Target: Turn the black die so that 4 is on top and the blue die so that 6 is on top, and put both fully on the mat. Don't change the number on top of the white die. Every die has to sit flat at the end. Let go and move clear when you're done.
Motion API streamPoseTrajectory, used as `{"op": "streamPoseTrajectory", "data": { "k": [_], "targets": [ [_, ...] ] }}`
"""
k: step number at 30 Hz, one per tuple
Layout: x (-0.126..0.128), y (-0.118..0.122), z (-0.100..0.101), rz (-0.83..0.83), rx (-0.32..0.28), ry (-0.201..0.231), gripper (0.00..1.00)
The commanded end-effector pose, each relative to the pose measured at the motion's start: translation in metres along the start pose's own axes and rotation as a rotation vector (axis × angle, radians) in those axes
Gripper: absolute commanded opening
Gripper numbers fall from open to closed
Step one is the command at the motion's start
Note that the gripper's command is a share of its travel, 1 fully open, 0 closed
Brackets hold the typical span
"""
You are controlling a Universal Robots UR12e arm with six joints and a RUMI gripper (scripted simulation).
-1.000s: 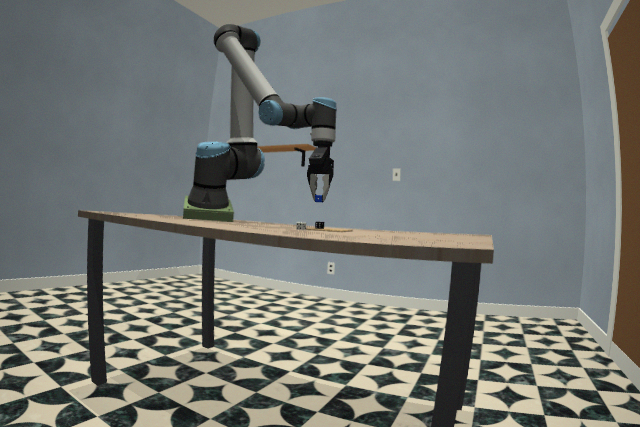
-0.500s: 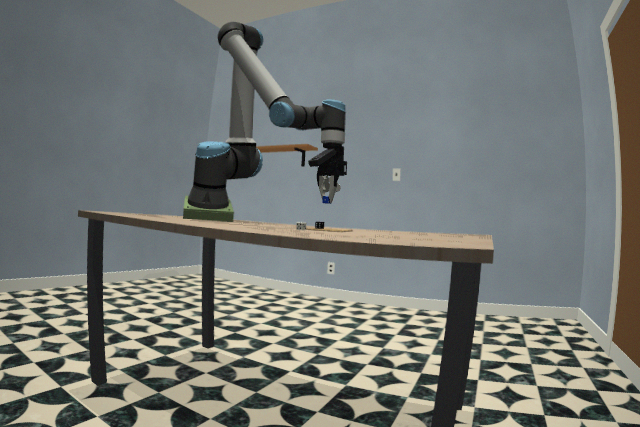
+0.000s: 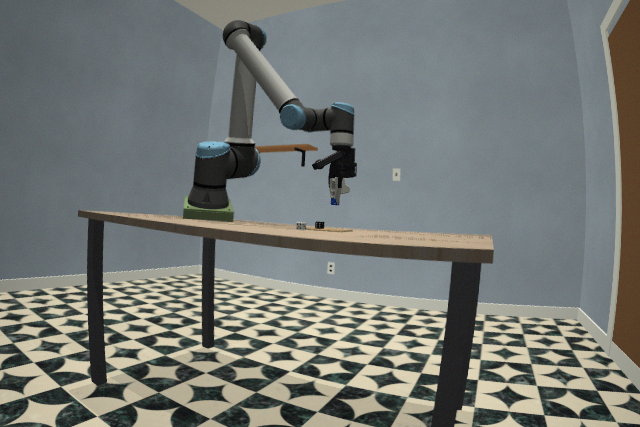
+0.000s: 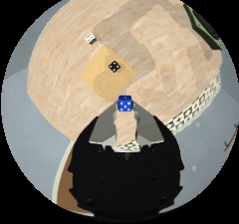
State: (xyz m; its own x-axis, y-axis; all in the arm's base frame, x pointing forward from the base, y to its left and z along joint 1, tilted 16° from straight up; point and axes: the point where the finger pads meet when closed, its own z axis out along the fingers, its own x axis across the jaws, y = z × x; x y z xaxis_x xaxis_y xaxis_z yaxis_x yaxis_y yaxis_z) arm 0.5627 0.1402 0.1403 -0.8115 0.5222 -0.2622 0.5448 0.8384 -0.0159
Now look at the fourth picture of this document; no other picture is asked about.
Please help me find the blue die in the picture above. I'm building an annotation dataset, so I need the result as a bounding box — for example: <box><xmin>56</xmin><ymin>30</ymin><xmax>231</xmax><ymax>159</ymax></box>
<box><xmin>119</xmin><ymin>96</ymin><xmax>132</xmax><ymax>112</ymax></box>

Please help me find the tan square mat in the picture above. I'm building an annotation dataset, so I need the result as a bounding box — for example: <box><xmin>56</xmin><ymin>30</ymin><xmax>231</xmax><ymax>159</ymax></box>
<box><xmin>80</xmin><ymin>44</ymin><xmax>137</xmax><ymax>102</ymax></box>

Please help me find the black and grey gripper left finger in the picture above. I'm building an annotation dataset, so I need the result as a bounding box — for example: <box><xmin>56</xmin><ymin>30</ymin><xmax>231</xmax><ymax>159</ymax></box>
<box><xmin>68</xmin><ymin>101</ymin><xmax>119</xmax><ymax>173</ymax></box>

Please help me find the white die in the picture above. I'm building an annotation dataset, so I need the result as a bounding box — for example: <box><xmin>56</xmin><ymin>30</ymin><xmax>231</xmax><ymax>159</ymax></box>
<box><xmin>85</xmin><ymin>33</ymin><xmax>98</xmax><ymax>44</ymax></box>

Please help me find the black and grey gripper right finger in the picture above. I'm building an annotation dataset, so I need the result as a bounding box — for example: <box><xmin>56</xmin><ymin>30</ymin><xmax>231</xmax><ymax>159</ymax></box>
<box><xmin>131</xmin><ymin>101</ymin><xmax>184</xmax><ymax>171</ymax></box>

